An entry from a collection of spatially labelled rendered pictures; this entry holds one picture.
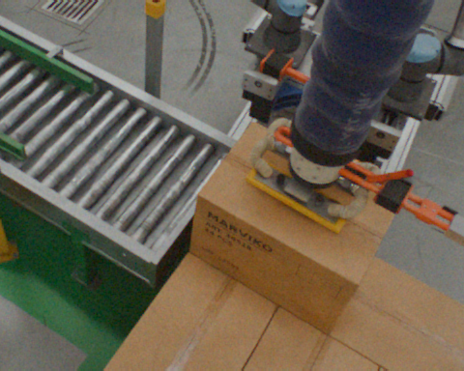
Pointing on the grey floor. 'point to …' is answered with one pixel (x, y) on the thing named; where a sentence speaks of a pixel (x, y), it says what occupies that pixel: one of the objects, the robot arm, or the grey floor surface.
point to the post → (154, 41)
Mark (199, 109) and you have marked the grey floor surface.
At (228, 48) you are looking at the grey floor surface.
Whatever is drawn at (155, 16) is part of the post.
